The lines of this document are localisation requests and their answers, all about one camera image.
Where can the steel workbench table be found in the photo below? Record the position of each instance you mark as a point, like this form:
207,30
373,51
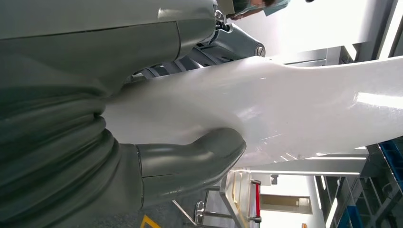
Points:
234,201

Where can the person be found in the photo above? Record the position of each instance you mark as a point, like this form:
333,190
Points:
248,6

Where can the blue metal shelf rack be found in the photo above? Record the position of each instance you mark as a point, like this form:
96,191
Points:
390,157

